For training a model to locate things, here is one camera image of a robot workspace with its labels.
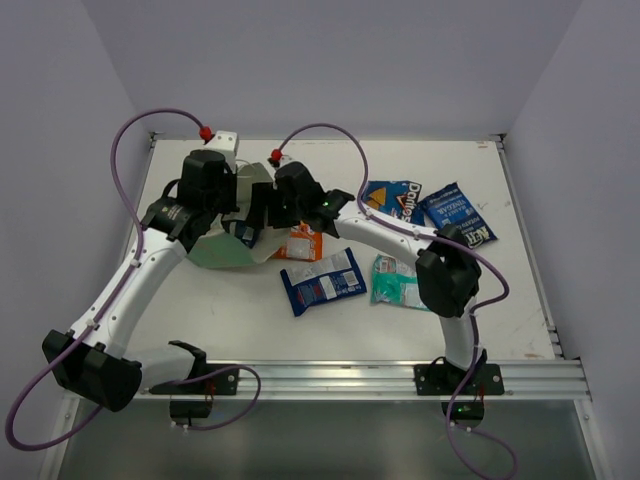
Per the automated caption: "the green paper gift bag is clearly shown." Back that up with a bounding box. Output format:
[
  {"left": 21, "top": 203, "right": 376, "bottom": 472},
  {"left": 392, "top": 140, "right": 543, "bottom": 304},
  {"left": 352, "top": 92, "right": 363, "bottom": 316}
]
[{"left": 187, "top": 160, "right": 290, "bottom": 269}]

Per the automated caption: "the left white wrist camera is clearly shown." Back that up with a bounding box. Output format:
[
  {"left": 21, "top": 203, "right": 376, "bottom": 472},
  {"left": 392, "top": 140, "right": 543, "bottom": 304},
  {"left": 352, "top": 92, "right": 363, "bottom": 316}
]
[{"left": 205, "top": 131, "right": 239, "bottom": 170}]

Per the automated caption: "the right black base bracket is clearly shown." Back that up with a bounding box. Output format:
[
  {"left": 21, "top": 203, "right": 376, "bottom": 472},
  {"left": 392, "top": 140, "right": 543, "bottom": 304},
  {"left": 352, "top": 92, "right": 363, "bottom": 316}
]
[{"left": 413, "top": 351, "right": 505, "bottom": 429}]

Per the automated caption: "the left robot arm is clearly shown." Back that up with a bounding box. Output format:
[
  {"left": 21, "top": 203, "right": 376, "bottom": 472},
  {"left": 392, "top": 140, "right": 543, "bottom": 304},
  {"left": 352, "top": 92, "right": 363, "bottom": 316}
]
[{"left": 42, "top": 149, "right": 238, "bottom": 412}]

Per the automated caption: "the left black base bracket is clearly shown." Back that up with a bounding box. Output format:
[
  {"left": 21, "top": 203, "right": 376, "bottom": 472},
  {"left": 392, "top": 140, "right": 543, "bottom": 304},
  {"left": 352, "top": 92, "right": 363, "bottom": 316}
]
[{"left": 141, "top": 340, "right": 243, "bottom": 431}]

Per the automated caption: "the purple cable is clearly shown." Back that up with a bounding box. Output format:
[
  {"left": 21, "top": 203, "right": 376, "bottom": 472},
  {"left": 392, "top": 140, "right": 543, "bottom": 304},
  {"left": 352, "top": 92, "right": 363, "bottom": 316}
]
[
  {"left": 269, "top": 123, "right": 519, "bottom": 480},
  {"left": 3, "top": 108, "right": 211, "bottom": 447}
]

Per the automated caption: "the dark blue snack bag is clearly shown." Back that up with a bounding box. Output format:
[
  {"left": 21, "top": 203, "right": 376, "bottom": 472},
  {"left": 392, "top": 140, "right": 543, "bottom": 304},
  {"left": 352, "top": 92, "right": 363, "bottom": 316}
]
[
  {"left": 280, "top": 248, "right": 367, "bottom": 317},
  {"left": 234, "top": 221, "right": 260, "bottom": 249}
]

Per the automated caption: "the blue Doritos chip bag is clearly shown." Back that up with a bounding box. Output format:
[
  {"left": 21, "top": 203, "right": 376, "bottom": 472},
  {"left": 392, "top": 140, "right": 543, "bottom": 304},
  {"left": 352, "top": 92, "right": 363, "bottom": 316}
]
[{"left": 361, "top": 180, "right": 425, "bottom": 226}]

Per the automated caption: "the orange snack bag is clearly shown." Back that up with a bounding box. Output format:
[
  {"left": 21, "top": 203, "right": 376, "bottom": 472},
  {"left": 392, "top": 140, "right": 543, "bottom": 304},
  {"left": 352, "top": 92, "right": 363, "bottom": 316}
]
[{"left": 272, "top": 223, "right": 323, "bottom": 262}]

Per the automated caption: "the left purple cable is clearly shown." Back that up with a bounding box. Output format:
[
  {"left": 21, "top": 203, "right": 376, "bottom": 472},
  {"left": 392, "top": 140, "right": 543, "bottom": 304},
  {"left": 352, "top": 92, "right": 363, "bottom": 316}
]
[{"left": 3, "top": 108, "right": 211, "bottom": 447}]

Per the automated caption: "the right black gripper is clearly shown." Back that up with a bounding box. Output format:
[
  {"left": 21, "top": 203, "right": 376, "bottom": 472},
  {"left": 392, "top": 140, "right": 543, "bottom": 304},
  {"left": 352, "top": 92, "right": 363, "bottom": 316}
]
[{"left": 244, "top": 181, "right": 306, "bottom": 229}]

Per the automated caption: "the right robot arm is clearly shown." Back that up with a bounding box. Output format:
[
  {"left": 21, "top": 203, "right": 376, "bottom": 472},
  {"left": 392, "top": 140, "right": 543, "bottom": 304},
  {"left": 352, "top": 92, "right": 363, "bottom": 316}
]
[{"left": 248, "top": 161, "right": 482, "bottom": 393}]

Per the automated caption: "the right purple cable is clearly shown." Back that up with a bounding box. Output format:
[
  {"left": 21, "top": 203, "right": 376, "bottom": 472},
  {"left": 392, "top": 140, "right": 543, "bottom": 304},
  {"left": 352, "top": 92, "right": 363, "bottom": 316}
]
[{"left": 269, "top": 123, "right": 519, "bottom": 480}]

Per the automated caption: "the black base bracket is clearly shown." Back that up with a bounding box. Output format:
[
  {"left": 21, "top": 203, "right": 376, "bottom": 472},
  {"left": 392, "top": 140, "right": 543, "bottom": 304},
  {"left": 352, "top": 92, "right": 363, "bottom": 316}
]
[
  {"left": 413, "top": 351, "right": 505, "bottom": 429},
  {"left": 141, "top": 340, "right": 243, "bottom": 431}
]

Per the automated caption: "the blue Kettle chips bag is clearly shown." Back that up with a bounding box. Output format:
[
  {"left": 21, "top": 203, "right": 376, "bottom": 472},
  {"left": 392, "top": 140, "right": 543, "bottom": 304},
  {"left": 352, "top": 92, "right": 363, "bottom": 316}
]
[{"left": 418, "top": 182, "right": 498, "bottom": 249}]

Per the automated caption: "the teal snack bag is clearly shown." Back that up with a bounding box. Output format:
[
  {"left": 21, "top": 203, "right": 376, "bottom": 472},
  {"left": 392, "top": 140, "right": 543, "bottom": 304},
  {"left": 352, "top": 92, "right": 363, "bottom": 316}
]
[{"left": 370, "top": 255, "right": 429, "bottom": 312}]

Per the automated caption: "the aluminium mounting rail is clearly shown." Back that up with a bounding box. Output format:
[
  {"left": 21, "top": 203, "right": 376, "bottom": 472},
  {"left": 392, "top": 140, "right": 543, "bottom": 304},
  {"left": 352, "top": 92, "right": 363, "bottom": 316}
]
[{"left": 62, "top": 358, "right": 591, "bottom": 401}]

